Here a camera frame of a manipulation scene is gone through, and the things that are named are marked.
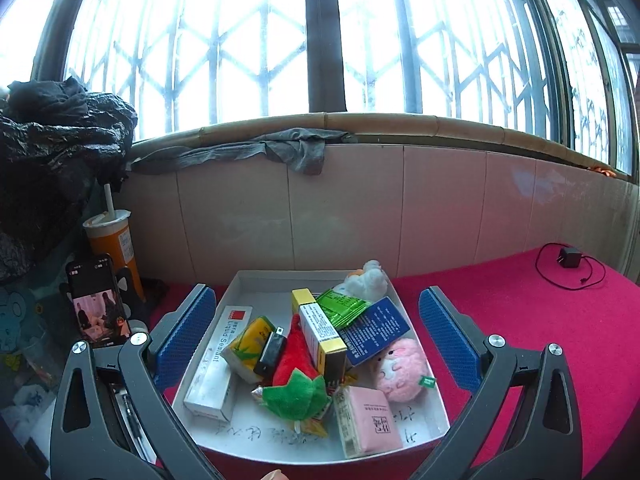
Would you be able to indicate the window with metal grille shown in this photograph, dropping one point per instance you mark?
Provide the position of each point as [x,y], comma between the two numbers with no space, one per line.
[200,35]

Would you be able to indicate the grey cloth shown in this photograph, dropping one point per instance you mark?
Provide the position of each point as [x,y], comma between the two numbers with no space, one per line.
[300,152]

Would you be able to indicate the orange drink cup with straw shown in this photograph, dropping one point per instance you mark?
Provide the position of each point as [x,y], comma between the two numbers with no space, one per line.
[117,245]

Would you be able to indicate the pink plush toy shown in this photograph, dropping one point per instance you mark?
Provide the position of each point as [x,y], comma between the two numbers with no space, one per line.
[400,367]

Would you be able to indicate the white cardboard tray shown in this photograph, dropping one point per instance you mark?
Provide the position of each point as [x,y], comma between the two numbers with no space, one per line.
[270,285]

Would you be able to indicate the long white box yellow end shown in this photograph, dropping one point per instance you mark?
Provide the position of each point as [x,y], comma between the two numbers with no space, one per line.
[320,330]

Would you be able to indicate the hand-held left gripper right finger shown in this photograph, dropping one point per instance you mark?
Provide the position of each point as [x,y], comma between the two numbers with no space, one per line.
[447,340]

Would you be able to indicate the clear plastic bag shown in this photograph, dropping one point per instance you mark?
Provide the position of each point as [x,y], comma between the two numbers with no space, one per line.
[30,400]

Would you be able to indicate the black pen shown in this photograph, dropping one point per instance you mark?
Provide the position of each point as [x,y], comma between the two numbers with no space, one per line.
[135,425]

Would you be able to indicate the blue white medicine box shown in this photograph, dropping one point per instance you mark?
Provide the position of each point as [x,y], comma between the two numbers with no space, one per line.
[377,330]

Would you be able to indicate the long white sealant box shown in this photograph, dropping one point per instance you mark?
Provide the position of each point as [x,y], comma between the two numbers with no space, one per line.
[215,360]

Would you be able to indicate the black smartphone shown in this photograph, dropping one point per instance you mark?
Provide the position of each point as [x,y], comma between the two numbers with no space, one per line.
[97,305]

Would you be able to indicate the red chili plush with keyring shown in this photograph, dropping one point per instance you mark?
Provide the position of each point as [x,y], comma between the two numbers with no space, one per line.
[295,360]

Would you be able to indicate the blue cartoon mouse cutout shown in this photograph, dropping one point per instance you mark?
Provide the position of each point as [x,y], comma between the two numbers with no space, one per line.
[17,310]

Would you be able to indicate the white plush toy red hat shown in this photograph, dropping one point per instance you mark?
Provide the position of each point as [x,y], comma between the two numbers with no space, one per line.
[370,280]

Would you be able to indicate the black plastic bag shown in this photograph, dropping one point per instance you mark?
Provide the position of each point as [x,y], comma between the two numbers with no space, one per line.
[50,160]

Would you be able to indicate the orange red fabric scrap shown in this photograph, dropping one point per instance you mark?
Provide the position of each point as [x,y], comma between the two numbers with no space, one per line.
[602,170]

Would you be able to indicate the small black case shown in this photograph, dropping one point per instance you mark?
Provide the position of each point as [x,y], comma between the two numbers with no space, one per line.
[272,352]

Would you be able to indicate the pink box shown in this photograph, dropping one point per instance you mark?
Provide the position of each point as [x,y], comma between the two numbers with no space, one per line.
[370,420]

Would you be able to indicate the green foil packet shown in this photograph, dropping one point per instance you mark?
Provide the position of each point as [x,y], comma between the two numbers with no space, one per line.
[345,305]

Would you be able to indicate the yellow box with green print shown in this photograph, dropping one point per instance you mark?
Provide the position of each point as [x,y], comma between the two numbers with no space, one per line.
[250,345]

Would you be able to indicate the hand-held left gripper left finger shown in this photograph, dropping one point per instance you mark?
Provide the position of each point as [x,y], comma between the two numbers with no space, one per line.
[185,335]

